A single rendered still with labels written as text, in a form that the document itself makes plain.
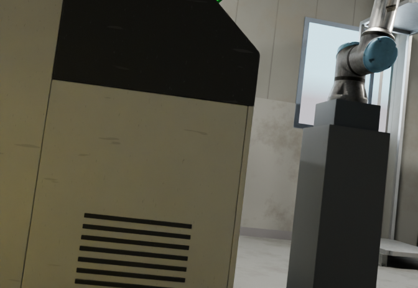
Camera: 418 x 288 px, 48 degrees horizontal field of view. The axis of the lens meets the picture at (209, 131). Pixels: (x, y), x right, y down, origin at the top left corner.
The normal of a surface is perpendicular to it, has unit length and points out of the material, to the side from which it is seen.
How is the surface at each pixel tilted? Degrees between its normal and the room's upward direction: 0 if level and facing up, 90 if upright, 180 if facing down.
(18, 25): 90
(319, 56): 90
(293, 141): 90
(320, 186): 90
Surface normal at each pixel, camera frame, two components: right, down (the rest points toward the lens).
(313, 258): -0.97, -0.13
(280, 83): 0.20, -0.05
